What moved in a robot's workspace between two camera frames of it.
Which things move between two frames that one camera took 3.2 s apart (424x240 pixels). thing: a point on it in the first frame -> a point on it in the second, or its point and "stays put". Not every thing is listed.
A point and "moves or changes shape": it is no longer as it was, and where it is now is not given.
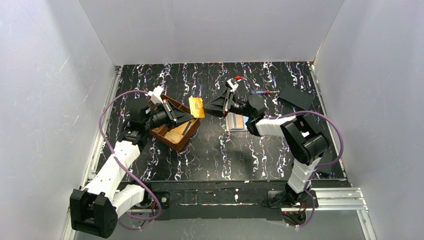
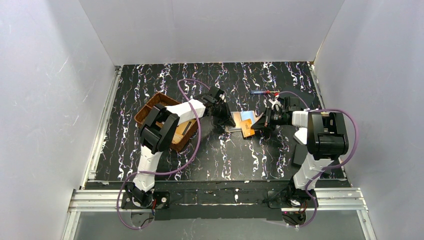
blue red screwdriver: [258, 92] stays put
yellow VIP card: [173, 137] stays put
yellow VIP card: [196, 107] moves or changes shape
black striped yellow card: [183, 128] stays put
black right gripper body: [226, 104] -> [267, 117]
